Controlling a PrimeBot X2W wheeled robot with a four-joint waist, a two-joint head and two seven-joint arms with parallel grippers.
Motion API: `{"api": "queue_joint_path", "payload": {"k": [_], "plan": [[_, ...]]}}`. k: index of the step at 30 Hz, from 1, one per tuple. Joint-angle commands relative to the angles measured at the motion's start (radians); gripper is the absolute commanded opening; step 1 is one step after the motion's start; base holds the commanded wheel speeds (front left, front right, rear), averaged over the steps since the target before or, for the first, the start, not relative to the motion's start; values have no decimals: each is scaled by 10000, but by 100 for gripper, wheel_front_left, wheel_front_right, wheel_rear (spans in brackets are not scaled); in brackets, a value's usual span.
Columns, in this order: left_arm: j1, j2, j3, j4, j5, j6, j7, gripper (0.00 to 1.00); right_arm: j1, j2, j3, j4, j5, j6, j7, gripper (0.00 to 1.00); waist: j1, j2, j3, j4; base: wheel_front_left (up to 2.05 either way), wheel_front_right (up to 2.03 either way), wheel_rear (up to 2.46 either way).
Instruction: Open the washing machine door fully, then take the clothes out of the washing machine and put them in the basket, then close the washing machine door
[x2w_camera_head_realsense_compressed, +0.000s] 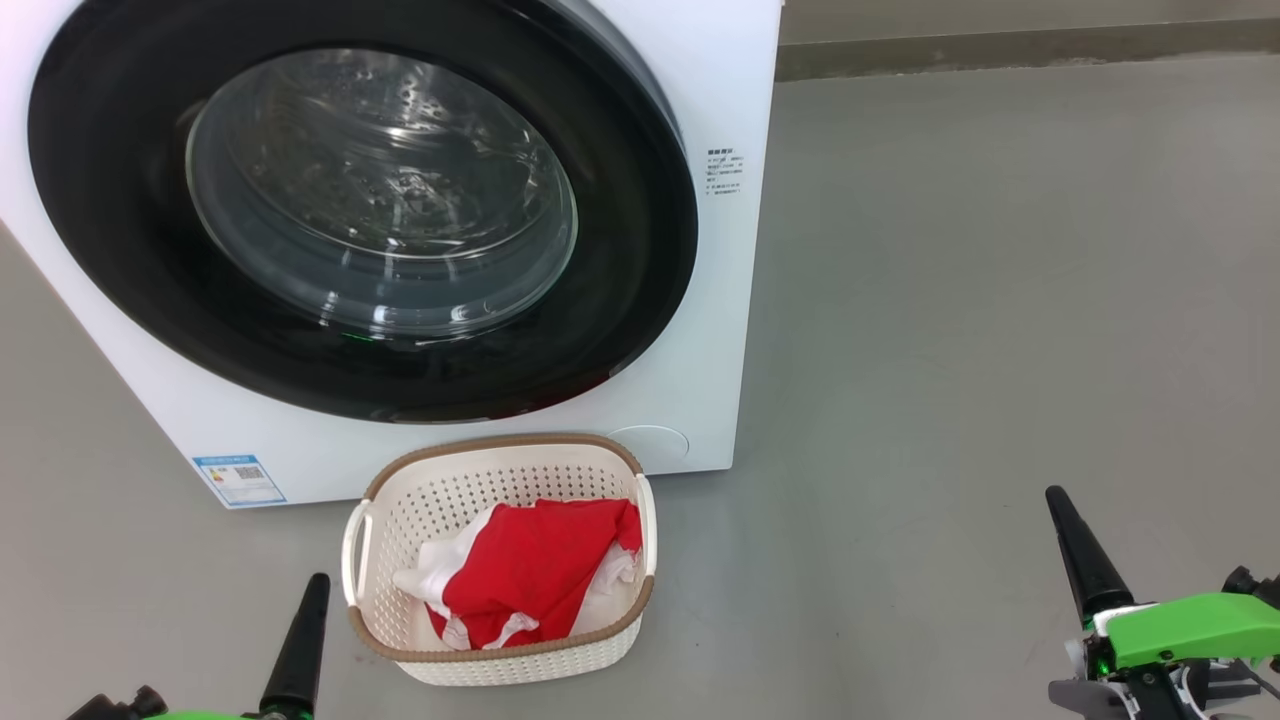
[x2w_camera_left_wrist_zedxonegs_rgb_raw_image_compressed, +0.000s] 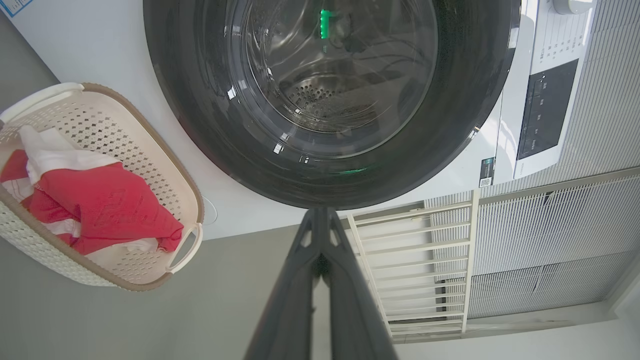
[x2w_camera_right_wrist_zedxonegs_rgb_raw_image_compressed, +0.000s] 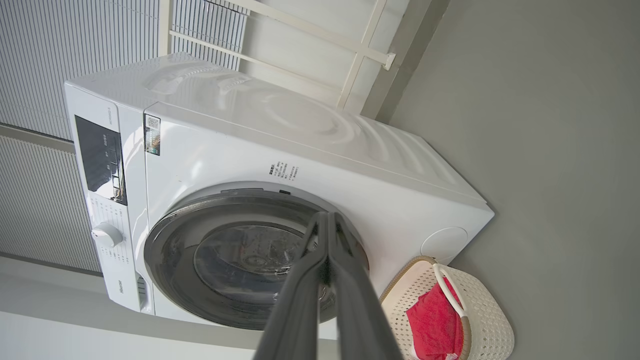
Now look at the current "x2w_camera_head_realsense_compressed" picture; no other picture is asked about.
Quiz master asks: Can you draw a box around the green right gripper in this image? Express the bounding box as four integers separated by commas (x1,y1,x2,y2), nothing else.
1045,485,1280,716

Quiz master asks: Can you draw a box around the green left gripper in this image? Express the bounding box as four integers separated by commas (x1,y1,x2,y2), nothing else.
140,572,331,720

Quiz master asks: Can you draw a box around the red and white garment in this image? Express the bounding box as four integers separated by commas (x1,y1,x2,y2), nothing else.
392,497,644,651

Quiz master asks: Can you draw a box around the black-rimmed glass washer door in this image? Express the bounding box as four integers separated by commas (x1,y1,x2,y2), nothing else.
27,0,699,424

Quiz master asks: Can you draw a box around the cream perforated laundry basket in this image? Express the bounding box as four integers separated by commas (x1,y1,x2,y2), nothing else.
341,433,658,687

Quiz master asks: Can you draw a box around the white front-load washing machine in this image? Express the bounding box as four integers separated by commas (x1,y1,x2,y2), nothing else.
0,0,784,511

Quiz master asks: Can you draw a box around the blue energy label sticker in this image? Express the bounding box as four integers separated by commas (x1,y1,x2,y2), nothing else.
192,455,288,509

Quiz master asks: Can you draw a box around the grey skirting board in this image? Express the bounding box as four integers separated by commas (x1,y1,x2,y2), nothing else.
775,18,1280,83

